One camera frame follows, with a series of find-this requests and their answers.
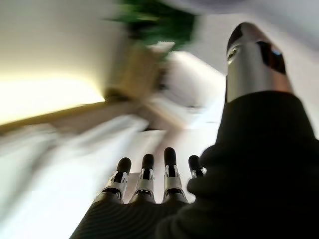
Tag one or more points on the dark robot right hand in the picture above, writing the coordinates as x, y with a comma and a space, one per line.
249, 174

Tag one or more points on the light wooden nightstand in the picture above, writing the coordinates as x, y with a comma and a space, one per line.
134, 72

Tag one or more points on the green leafy plant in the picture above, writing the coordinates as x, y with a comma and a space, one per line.
159, 27

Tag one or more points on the white bed sheet mattress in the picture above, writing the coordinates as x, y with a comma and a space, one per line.
49, 174

